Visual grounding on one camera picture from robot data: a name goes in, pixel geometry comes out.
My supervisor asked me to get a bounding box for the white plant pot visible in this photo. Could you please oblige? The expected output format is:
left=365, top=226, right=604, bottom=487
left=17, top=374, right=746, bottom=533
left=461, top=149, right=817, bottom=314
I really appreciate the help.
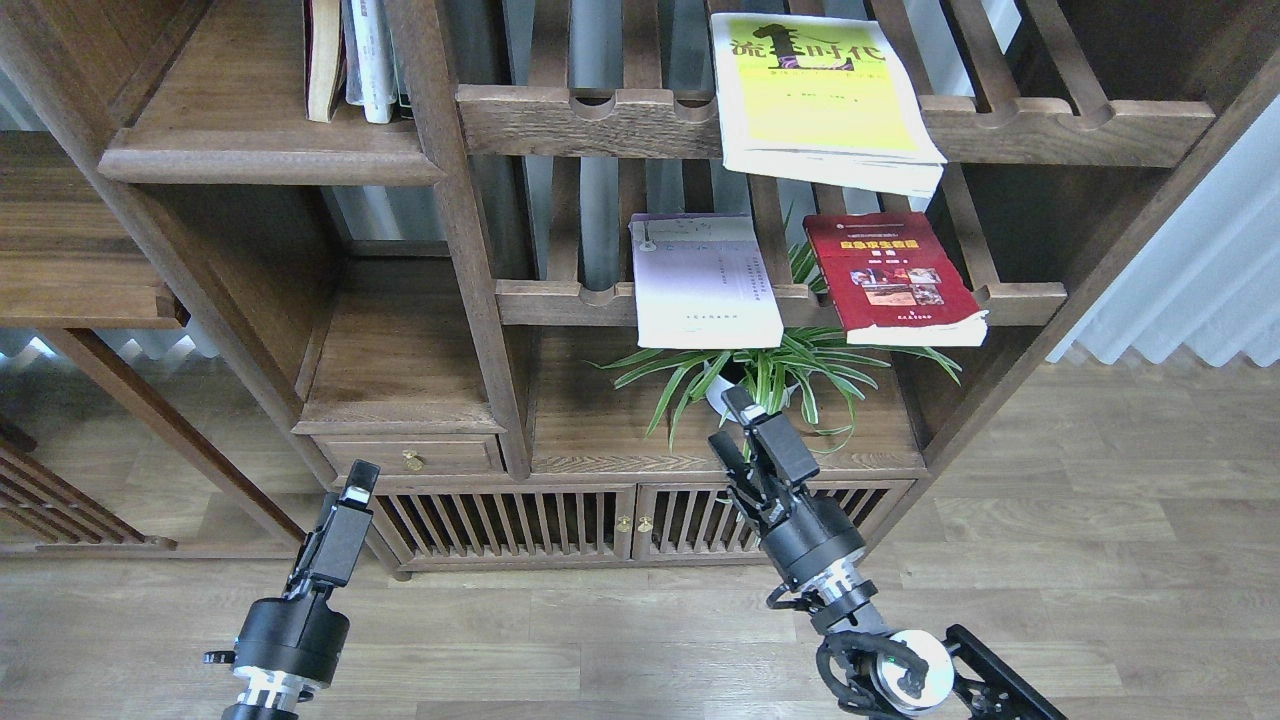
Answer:
left=705, top=361, right=800, bottom=420

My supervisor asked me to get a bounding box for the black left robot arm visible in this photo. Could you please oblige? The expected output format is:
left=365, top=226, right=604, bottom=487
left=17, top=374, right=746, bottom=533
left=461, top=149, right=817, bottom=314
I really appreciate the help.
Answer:
left=204, top=460, right=380, bottom=719

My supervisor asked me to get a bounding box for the white curtain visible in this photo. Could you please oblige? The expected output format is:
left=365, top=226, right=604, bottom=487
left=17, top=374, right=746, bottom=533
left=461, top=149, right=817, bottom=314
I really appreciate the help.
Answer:
left=1048, top=102, right=1279, bottom=366

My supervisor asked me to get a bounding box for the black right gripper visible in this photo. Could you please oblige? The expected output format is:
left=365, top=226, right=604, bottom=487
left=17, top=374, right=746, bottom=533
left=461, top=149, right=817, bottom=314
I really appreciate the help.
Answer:
left=708, top=386, right=865, bottom=593

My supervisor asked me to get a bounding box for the pale purple book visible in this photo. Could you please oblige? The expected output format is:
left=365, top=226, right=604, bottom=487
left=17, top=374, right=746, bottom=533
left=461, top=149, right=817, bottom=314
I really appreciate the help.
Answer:
left=628, top=213, right=783, bottom=350

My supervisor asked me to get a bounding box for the wooden side shelf unit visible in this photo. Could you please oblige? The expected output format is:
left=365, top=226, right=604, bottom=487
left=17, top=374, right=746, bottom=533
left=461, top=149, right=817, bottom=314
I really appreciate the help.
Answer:
left=3, top=129, right=317, bottom=559

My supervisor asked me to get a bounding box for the green spider plant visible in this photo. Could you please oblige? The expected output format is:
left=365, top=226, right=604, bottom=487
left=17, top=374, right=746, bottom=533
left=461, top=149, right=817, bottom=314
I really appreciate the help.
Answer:
left=596, top=205, right=963, bottom=544

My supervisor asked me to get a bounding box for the tan spine upright book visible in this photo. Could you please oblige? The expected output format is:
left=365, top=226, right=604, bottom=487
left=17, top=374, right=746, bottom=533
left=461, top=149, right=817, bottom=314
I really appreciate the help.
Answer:
left=303, top=0, right=346, bottom=123

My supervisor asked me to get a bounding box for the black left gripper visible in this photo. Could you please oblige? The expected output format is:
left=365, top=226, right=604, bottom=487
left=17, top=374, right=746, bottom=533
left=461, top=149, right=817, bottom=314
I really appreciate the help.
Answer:
left=234, top=461, right=381, bottom=689

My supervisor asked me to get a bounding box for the yellow cover book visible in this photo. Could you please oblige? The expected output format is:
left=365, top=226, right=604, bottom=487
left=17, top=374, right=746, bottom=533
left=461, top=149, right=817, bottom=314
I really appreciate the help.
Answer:
left=710, top=12, right=945, bottom=197

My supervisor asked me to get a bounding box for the brass drawer knob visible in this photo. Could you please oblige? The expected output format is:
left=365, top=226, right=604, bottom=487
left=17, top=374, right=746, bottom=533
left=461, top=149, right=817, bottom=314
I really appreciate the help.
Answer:
left=402, top=448, right=425, bottom=473

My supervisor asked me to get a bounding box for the dark wooden bookshelf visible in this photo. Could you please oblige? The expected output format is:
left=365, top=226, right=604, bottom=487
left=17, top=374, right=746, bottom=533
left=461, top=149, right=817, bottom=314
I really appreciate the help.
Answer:
left=3, top=1, right=1277, bottom=571

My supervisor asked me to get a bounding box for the green spine upright book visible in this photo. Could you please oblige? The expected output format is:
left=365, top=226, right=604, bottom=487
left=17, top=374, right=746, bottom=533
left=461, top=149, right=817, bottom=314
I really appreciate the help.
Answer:
left=393, top=55, right=413, bottom=119

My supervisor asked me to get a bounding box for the red cover book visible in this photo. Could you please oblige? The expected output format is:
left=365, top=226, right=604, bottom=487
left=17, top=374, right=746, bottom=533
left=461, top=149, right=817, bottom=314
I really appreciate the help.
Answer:
left=803, top=211, right=988, bottom=347

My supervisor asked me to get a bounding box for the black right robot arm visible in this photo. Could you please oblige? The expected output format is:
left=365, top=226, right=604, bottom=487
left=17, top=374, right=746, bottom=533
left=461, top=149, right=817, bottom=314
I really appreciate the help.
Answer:
left=709, top=386, right=1061, bottom=719

